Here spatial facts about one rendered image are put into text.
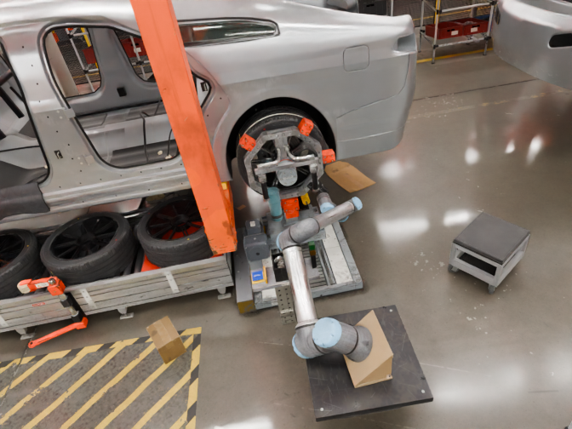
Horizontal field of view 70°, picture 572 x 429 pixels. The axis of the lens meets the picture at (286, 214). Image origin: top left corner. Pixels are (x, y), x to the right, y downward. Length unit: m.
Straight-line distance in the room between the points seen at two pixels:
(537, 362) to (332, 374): 1.25
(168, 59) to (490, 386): 2.48
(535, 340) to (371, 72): 1.98
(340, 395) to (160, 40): 1.96
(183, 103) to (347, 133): 1.28
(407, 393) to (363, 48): 2.03
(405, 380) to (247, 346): 1.09
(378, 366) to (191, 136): 1.54
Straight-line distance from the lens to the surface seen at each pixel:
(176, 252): 3.06
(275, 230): 3.35
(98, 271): 3.29
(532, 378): 2.90
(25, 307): 3.49
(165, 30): 2.15
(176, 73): 2.20
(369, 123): 3.05
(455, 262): 3.19
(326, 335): 2.15
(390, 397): 2.33
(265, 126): 2.84
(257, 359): 2.85
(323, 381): 2.37
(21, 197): 3.43
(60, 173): 3.24
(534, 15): 4.39
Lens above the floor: 2.36
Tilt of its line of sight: 38 degrees down
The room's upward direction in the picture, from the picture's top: 9 degrees counter-clockwise
